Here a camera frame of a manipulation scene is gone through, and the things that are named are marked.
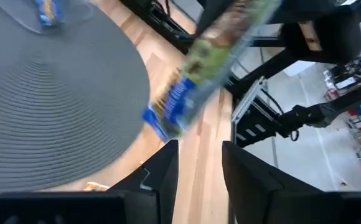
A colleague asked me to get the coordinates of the black cable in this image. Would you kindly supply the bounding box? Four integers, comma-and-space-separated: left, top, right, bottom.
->
260, 88, 300, 142

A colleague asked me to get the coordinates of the light blue orange granola bar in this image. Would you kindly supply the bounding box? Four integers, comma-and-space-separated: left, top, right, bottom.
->
83, 181, 110, 192

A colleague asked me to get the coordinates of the dark blue green granola bar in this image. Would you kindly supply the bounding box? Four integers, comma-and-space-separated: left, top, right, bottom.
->
141, 0, 283, 143
33, 0, 65, 27

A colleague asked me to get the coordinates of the black control box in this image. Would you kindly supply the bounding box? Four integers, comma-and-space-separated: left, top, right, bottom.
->
231, 76, 281, 149

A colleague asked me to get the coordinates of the grey round woven placemat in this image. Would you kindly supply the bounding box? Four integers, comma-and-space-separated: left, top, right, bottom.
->
0, 0, 151, 194

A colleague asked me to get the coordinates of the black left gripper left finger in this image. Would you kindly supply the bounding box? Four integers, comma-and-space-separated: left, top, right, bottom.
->
0, 139, 180, 224

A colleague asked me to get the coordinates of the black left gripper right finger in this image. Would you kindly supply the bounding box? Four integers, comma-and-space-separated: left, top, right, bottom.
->
222, 141, 361, 224

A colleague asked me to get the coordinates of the dark grey strut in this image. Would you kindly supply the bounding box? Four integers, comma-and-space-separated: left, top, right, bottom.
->
276, 77, 361, 138

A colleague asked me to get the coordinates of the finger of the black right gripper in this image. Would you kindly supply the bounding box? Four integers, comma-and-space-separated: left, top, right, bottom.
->
195, 0, 233, 37

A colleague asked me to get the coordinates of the black table frame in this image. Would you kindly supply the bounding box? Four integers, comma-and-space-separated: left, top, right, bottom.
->
120, 0, 361, 108

